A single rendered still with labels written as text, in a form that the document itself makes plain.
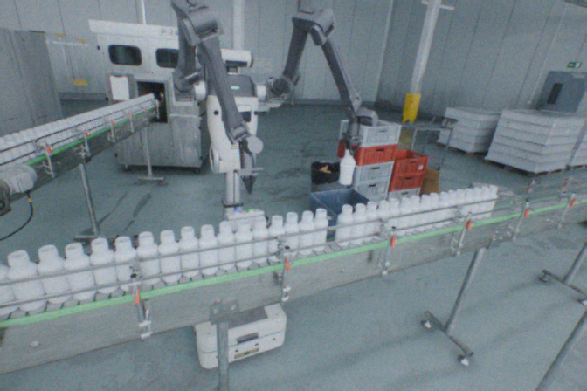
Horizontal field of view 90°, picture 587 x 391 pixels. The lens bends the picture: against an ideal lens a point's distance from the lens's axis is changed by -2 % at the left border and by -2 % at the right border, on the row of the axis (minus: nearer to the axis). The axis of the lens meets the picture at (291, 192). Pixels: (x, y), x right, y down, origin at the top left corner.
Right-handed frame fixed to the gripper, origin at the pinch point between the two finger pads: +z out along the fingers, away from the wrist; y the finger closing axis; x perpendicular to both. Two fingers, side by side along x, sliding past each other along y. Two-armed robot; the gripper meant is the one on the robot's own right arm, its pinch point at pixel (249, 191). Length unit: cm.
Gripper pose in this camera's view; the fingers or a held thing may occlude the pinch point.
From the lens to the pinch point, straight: 117.6
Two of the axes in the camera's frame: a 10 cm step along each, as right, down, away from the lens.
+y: 9.1, -1.0, 4.0
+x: -4.0, -0.5, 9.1
